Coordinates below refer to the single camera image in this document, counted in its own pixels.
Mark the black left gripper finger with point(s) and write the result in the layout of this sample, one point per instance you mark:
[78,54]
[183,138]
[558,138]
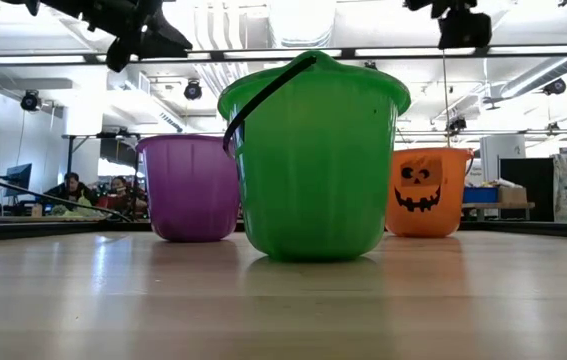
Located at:
[165,42]

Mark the purple plastic bucket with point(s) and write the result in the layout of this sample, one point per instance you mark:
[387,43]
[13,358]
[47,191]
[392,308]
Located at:
[188,190]

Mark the person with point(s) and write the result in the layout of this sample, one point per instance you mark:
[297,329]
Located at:
[70,187]
[123,195]

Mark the black cabinet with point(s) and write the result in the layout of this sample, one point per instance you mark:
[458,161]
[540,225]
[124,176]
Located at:
[533,175]

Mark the blue storage bin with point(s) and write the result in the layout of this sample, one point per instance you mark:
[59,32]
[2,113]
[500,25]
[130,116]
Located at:
[480,195]

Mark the cardboard box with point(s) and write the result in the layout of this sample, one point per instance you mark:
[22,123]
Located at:
[513,195]

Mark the wooden background table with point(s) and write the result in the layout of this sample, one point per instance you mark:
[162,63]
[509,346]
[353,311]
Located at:
[500,205]

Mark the black computer monitor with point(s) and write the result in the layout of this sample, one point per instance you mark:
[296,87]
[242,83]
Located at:
[19,176]

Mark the orange jack-o-lantern bucket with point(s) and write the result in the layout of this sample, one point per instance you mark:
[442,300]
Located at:
[428,220]

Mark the green plastic monster bucket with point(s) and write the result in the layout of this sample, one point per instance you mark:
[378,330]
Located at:
[313,175]

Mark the black ceiling camera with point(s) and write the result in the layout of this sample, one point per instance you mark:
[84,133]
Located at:
[457,124]
[193,90]
[30,101]
[555,86]

